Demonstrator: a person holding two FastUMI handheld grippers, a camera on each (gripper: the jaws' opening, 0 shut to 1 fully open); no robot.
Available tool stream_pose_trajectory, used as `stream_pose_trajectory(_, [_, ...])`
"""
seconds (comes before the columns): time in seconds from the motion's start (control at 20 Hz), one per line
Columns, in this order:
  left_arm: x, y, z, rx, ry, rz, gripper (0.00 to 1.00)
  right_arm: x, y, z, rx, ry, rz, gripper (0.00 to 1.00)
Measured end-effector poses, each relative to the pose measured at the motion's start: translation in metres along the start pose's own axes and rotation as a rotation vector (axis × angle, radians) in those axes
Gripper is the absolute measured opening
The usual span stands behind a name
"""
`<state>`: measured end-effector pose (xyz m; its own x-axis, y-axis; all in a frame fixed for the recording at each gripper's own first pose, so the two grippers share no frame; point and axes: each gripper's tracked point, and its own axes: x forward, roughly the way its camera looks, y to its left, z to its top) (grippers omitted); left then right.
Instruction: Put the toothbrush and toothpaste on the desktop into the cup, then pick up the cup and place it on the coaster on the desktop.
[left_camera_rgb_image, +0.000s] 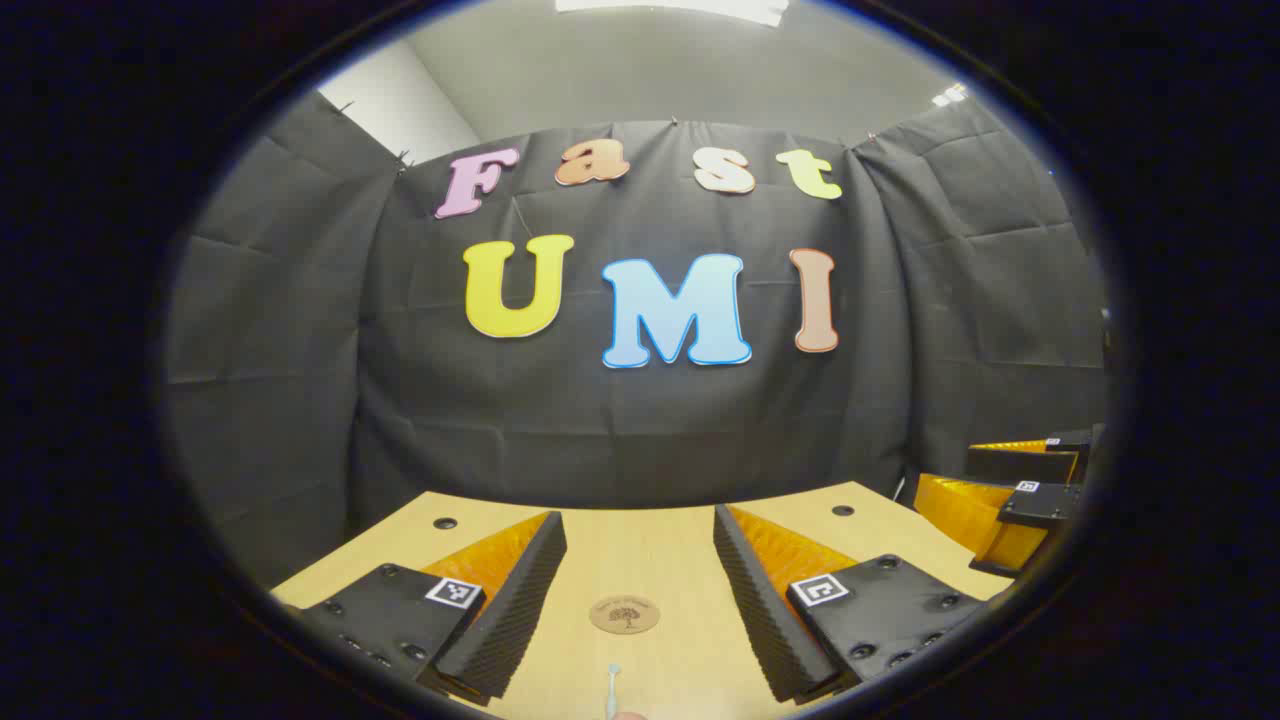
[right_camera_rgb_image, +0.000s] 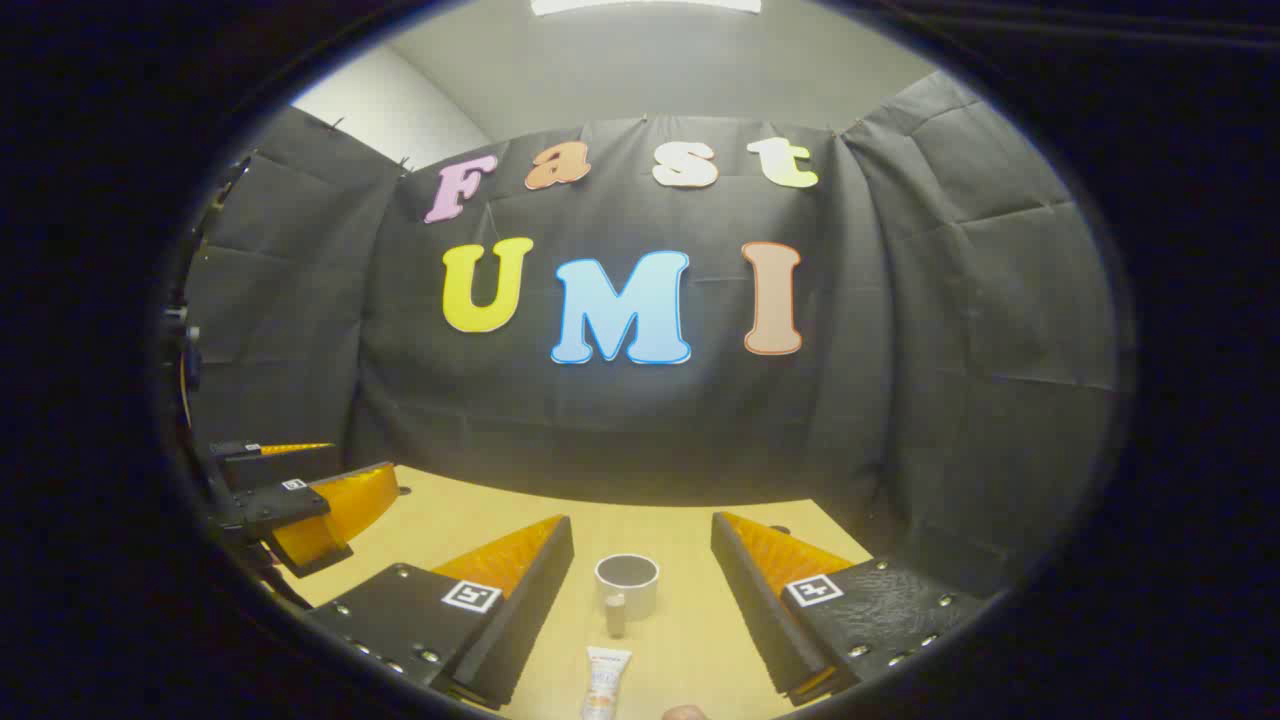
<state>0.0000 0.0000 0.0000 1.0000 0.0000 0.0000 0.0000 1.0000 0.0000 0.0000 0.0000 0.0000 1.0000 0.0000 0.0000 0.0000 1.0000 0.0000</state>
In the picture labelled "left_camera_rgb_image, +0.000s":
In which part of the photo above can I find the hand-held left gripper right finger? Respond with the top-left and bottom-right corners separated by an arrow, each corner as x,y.
712,503 -> 991,706

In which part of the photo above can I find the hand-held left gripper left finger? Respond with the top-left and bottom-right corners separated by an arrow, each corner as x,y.
285,510 -> 568,706

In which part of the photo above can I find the light wooden desktop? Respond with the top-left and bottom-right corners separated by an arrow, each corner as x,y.
270,482 -> 1016,720

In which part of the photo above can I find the round wooden coaster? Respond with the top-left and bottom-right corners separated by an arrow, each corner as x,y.
589,595 -> 662,635

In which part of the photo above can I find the black backdrop cloth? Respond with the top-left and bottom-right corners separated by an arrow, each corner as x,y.
160,92 -> 1111,591

